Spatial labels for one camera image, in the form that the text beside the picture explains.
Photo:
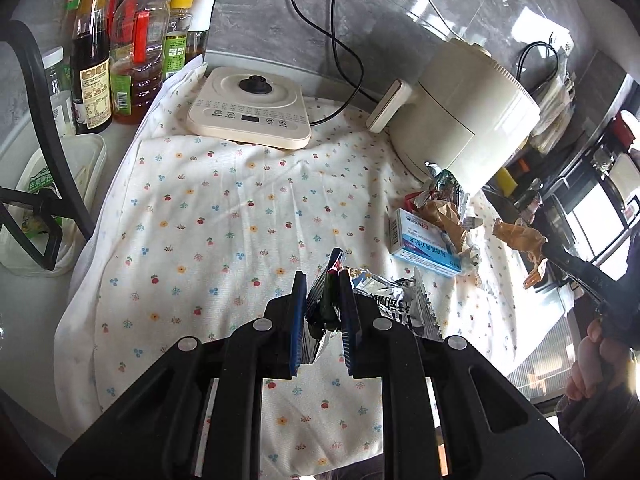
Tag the white plastic bags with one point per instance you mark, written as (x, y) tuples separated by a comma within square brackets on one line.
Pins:
[(555, 100)]

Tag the cream air fryer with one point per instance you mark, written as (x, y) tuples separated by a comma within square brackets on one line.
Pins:
[(465, 110)]

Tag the green label bottle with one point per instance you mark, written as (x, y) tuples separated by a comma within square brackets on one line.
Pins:
[(75, 2)]

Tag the silver snack wrapper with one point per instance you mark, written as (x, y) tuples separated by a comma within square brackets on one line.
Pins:
[(395, 305)]

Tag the black metal stove grate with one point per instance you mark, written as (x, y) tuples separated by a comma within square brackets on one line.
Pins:
[(50, 130)]

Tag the yellow cap bottle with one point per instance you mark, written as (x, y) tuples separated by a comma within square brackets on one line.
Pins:
[(177, 45)]

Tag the glass jar white lid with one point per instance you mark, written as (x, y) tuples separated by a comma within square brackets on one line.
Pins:
[(57, 90)]

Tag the brown paper wrapper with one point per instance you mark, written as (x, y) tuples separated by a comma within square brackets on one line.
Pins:
[(520, 235), (440, 216)]

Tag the dark soy sauce bottle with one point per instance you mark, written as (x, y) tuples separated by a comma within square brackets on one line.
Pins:
[(90, 60)]

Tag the blue white medicine box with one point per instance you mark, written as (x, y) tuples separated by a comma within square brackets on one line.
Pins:
[(420, 245)]

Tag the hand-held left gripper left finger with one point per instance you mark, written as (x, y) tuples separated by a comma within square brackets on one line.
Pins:
[(298, 320)]

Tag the cream induction cooker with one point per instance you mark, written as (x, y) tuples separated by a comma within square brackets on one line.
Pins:
[(250, 105)]

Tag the white wall outlet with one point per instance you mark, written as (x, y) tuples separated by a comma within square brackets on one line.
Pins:
[(564, 39)]

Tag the floral tablecloth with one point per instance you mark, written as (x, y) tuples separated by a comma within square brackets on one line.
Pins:
[(200, 210)]

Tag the white plastic container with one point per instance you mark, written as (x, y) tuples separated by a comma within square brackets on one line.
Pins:
[(87, 160)]

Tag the white cap bottle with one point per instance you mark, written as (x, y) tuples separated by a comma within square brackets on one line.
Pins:
[(202, 5)]

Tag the yellow sponge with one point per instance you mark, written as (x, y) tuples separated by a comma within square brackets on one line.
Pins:
[(505, 180)]

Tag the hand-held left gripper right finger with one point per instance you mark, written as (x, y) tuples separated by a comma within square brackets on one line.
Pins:
[(347, 325)]

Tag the person's right hand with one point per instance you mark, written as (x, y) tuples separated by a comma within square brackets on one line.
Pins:
[(585, 362)]

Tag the person's right forearm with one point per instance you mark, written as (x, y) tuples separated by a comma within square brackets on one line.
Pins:
[(580, 432)]

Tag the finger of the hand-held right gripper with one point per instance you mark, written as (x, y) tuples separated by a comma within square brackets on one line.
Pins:
[(575, 266)]

